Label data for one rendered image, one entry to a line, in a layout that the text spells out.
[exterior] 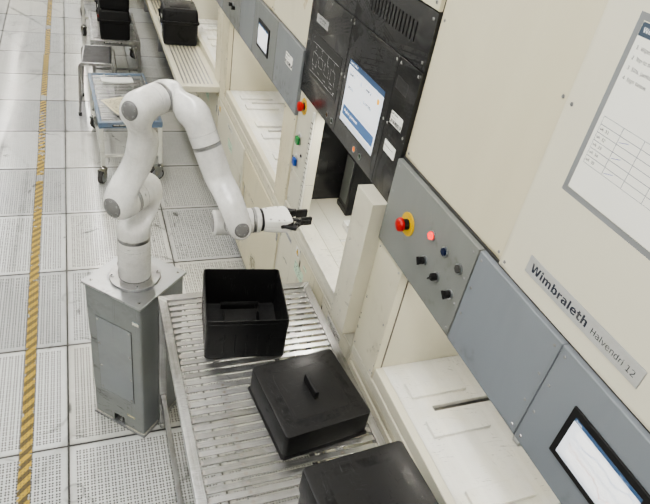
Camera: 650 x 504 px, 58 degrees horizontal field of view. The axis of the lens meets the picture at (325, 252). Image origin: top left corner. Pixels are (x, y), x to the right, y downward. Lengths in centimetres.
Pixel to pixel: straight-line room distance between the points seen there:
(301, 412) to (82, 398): 141
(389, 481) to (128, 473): 143
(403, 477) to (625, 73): 103
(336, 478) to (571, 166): 89
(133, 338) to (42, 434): 70
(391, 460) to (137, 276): 121
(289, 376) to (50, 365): 154
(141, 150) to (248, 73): 196
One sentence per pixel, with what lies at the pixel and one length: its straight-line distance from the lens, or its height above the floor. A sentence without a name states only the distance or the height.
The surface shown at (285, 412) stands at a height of 86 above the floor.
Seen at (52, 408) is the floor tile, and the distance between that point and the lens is 297.
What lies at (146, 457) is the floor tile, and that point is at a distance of 276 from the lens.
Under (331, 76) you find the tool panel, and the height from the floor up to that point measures 157.
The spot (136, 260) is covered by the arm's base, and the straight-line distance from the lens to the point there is 227.
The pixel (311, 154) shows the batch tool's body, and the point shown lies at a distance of 240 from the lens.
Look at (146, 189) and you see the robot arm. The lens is 215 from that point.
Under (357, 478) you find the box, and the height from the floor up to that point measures 101.
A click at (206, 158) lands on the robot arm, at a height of 140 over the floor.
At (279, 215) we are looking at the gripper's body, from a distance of 196.
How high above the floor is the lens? 227
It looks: 35 degrees down
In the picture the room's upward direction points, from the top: 11 degrees clockwise
